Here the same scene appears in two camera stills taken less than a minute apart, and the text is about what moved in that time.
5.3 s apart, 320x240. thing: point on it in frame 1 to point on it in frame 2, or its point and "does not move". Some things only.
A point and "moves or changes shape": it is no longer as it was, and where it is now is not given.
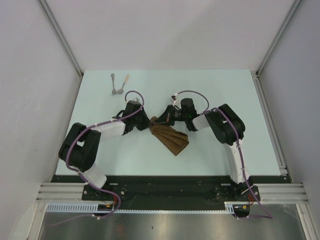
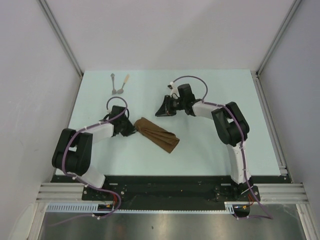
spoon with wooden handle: [120, 91] does not move
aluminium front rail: [269, 192] does not move
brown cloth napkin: [174, 140] moves or changes shape
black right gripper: [166, 117] to [165, 109]
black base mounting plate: [172, 192] does not move
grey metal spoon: [114, 91] does not move
